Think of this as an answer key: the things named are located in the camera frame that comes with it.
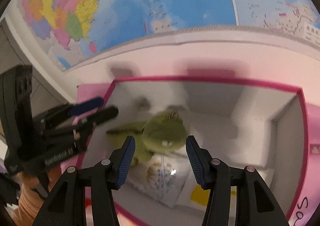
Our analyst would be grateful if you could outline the left hand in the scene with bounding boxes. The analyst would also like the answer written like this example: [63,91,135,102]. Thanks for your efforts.
[20,166,61,191]

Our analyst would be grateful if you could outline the pink cardboard box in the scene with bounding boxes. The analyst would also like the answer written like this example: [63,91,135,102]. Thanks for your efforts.
[76,75,311,226]

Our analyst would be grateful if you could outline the orange sleeve forearm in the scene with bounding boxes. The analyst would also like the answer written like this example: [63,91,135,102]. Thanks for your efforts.
[12,174,44,225]

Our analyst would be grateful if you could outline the cotton swab bag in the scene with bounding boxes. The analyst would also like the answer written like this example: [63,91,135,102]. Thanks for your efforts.
[126,154,191,208]

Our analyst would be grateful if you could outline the green frog plush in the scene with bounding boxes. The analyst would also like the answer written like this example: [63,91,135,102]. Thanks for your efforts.
[106,110,188,167]

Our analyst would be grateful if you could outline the colourful wall map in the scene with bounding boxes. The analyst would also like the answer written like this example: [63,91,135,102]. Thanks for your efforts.
[17,0,319,71]

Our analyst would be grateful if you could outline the pink floral table cloth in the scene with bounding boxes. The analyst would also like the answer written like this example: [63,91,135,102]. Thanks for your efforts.
[60,83,320,226]

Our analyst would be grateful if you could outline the yellow duck packet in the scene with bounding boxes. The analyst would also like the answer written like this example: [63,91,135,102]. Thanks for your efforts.
[190,183,237,208]

